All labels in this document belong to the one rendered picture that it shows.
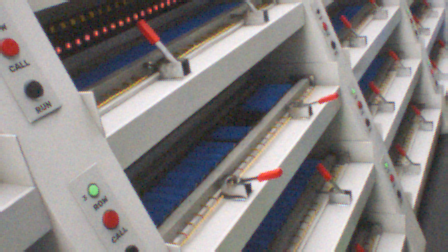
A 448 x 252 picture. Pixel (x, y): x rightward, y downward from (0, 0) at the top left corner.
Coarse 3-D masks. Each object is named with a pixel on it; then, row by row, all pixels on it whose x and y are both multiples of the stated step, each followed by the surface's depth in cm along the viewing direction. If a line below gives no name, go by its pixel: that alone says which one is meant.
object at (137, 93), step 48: (144, 0) 87; (192, 0) 100; (240, 0) 104; (288, 0) 99; (96, 48) 76; (144, 48) 78; (192, 48) 78; (240, 48) 76; (96, 96) 60; (144, 96) 61; (192, 96) 65; (144, 144) 57
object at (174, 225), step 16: (304, 80) 102; (288, 96) 95; (304, 96) 97; (272, 112) 89; (256, 128) 84; (272, 128) 86; (240, 144) 80; (256, 144) 82; (224, 160) 75; (240, 160) 77; (208, 176) 72; (240, 176) 73; (192, 192) 68; (208, 192) 69; (192, 208) 65; (176, 224) 62; (192, 224) 64
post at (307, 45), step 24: (216, 0) 107; (312, 0) 102; (312, 24) 99; (288, 48) 104; (312, 48) 102; (360, 96) 110; (336, 120) 106; (360, 120) 106; (384, 192) 108; (408, 216) 114; (408, 240) 111
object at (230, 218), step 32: (256, 64) 109; (288, 64) 105; (320, 64) 102; (224, 96) 99; (320, 96) 99; (288, 128) 88; (320, 128) 92; (256, 160) 79; (288, 160) 79; (256, 192) 70; (224, 224) 64; (256, 224) 70
